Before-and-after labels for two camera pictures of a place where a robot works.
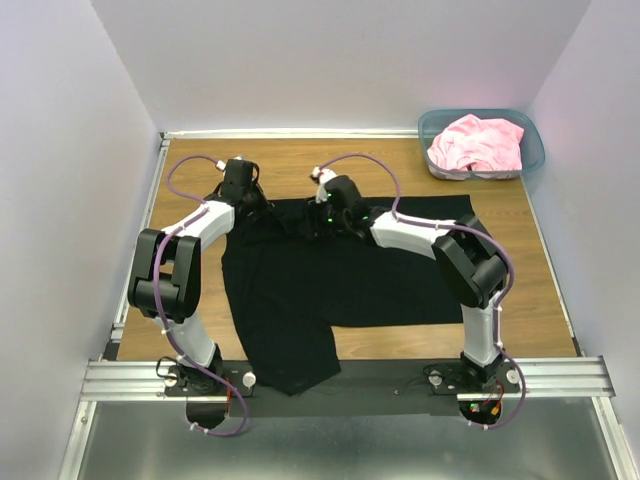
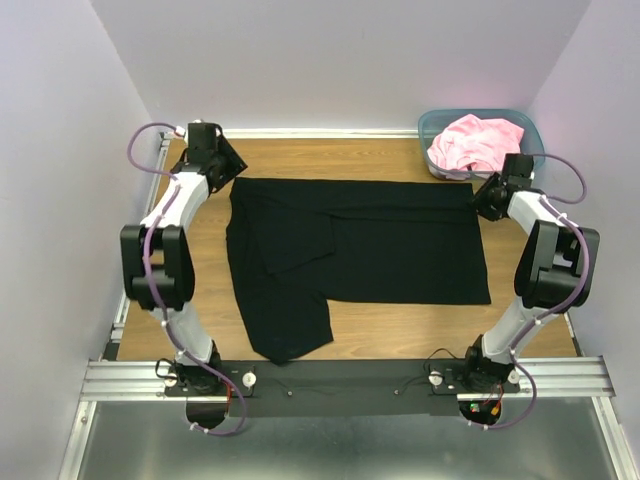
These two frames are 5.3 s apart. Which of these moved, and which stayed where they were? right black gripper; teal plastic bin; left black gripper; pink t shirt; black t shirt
Moved: left black gripper; right black gripper; black t shirt
Stayed: pink t shirt; teal plastic bin
